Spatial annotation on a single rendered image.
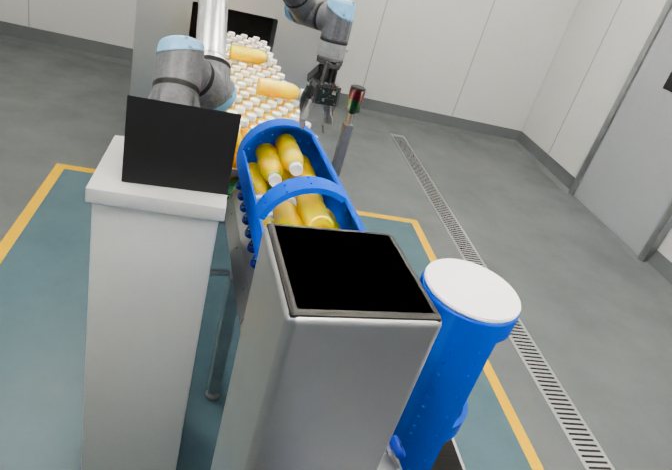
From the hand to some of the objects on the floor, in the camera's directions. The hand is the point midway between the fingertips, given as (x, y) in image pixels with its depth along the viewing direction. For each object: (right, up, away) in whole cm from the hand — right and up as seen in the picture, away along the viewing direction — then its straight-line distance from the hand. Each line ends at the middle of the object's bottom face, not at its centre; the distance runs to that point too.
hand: (313, 126), depth 156 cm
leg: (-45, -100, +70) cm, 130 cm away
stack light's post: (-15, -80, +121) cm, 146 cm away
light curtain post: (-35, -172, -55) cm, 184 cm away
